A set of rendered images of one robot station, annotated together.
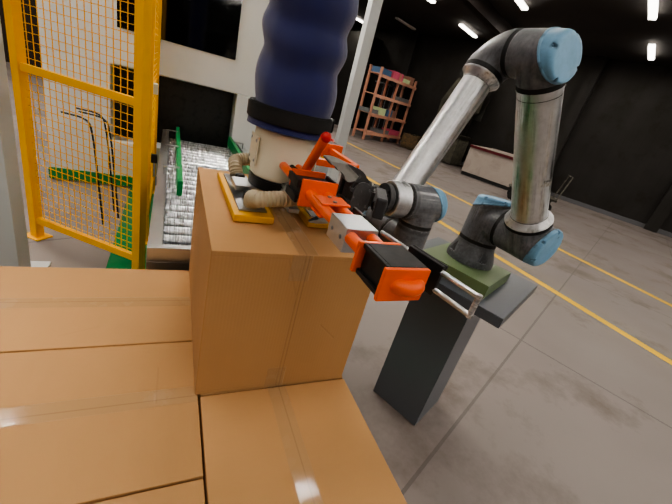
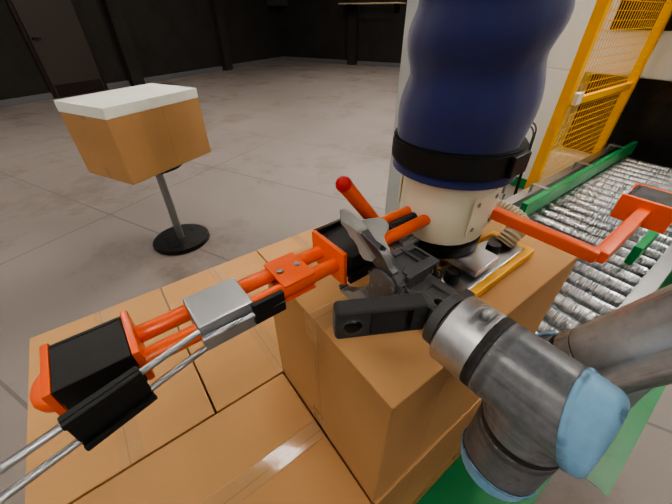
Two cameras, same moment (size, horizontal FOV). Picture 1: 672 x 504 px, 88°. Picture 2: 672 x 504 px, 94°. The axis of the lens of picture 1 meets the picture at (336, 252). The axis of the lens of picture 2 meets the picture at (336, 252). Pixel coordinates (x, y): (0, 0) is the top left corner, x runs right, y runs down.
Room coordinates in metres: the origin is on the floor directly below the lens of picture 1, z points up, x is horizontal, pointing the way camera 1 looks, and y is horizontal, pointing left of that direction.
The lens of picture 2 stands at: (0.69, -0.32, 1.38)
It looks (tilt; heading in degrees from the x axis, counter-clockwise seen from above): 37 degrees down; 82
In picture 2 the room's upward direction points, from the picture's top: straight up
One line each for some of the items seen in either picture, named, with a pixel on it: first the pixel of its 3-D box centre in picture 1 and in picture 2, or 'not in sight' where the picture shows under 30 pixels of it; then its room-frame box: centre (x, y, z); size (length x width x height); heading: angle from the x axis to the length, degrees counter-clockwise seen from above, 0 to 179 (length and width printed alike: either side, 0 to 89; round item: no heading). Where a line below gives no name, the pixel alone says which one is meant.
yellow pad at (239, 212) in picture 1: (243, 190); not in sight; (0.93, 0.30, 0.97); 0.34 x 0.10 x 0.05; 30
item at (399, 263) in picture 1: (388, 269); (99, 362); (0.46, -0.08, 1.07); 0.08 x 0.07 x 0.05; 30
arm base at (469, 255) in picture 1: (473, 248); not in sight; (1.38, -0.54, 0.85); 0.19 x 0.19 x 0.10
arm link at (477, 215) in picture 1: (490, 218); not in sight; (1.38, -0.55, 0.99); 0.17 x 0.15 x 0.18; 35
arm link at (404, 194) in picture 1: (394, 197); (466, 333); (0.87, -0.10, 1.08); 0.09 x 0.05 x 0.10; 30
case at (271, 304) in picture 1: (264, 265); (412, 318); (0.96, 0.20, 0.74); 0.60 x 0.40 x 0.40; 28
